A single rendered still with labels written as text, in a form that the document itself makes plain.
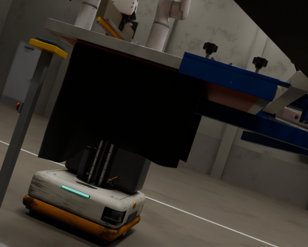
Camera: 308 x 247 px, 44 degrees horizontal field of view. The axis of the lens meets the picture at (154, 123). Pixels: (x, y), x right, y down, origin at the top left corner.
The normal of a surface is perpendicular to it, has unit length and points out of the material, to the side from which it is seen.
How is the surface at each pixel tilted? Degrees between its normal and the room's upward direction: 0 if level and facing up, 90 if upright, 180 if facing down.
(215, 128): 90
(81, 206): 90
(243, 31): 90
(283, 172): 90
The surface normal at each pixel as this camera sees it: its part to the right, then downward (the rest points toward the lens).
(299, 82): -0.15, -0.07
